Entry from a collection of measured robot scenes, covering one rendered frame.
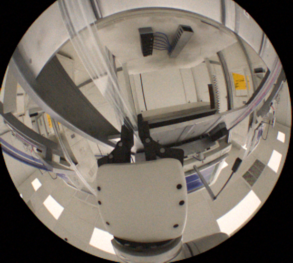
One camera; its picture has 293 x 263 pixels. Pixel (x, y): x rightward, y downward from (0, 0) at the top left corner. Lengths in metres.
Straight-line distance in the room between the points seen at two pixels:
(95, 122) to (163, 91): 1.77
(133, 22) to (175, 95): 1.77
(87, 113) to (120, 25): 0.30
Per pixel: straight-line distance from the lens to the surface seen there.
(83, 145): 1.18
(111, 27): 0.36
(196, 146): 0.36
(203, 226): 2.19
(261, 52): 0.21
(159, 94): 1.86
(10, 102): 0.37
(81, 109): 0.15
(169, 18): 0.37
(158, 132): 0.18
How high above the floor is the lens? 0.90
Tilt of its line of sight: 11 degrees up
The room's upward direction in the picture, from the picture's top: 168 degrees clockwise
